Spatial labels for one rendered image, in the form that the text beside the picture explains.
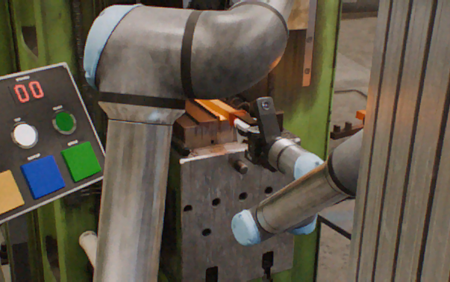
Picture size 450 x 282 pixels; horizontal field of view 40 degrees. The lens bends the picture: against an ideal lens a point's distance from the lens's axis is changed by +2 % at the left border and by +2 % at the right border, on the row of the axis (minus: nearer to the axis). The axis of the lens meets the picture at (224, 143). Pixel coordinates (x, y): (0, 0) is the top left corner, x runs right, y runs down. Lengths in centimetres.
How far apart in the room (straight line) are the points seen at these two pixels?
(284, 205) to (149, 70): 52
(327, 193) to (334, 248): 189
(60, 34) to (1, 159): 43
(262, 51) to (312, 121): 128
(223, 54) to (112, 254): 30
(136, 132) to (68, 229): 106
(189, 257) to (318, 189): 73
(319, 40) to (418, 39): 156
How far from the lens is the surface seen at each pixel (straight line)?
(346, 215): 188
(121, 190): 81
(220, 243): 180
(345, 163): 106
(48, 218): 224
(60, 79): 145
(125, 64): 79
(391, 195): 48
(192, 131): 167
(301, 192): 116
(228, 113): 165
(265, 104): 147
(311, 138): 208
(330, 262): 290
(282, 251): 194
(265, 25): 81
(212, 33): 77
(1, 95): 137
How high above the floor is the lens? 159
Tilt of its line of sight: 23 degrees down
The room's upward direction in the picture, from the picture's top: 1 degrees clockwise
